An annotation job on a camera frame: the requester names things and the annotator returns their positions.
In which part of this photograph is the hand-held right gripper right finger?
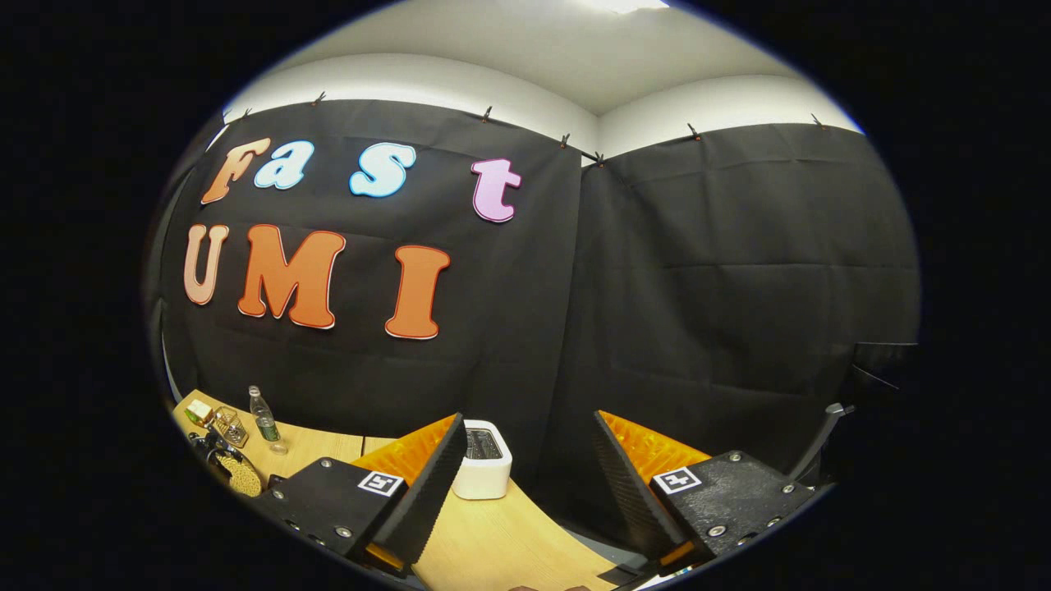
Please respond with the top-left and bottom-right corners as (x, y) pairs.
(593, 409), (822, 571)

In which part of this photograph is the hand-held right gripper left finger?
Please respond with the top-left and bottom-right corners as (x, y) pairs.
(264, 412), (469, 575)

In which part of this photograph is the steel pot with black handle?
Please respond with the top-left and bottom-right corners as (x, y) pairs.
(187, 427), (265, 499)

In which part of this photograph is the white toaster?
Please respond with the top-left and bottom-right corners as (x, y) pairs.
(450, 419), (513, 501)

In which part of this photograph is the clear plastic bottle green label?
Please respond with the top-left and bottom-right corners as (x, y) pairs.
(249, 385), (290, 456)

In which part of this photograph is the black backdrop cloth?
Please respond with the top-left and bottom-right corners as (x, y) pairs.
(144, 98), (922, 567)

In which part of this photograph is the heap of soybeans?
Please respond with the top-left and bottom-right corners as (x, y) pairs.
(215, 453), (264, 498)

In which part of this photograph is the dark metal stand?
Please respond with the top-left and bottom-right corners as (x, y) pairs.
(788, 341), (920, 485)

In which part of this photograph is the row of black cloth clips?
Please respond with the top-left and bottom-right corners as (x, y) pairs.
(238, 92), (826, 165)

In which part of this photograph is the steel wire basket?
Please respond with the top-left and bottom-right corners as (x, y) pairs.
(212, 406), (250, 449)

